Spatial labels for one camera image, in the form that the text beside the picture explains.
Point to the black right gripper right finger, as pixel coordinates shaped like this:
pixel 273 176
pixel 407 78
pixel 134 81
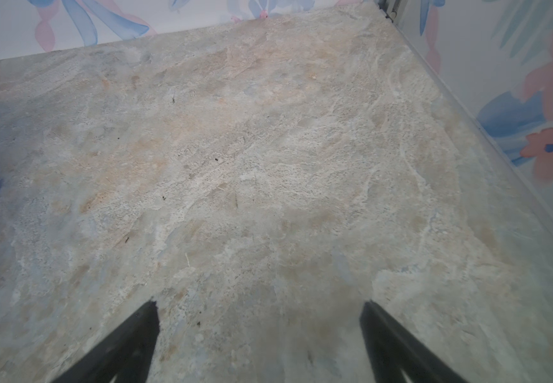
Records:
pixel 396 355

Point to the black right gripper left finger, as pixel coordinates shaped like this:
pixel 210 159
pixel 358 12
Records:
pixel 125 355

